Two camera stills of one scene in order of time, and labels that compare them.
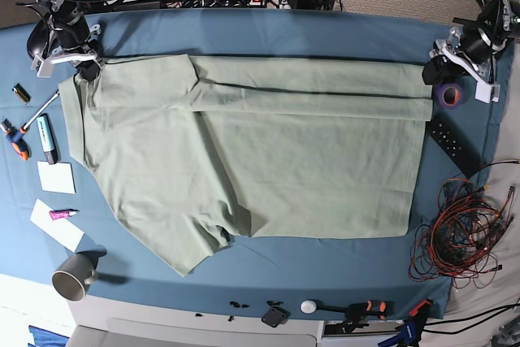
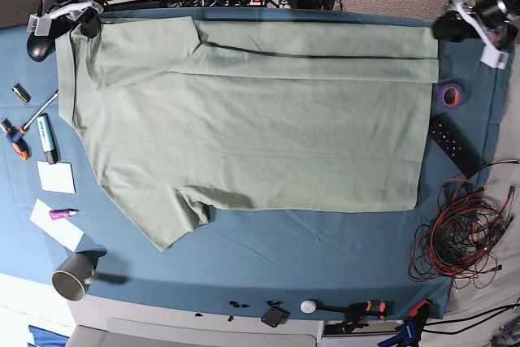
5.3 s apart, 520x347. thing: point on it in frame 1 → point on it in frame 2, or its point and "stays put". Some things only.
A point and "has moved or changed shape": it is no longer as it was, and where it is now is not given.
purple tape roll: (449, 96) stays put
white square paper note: (57, 177) stays put
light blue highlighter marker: (48, 138) stays put
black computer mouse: (37, 38) stays put
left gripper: (474, 50) → (488, 8)
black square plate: (275, 316) stays put
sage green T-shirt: (186, 149) has moved or changed shape
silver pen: (57, 93) stays put
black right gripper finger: (88, 70) → (91, 26)
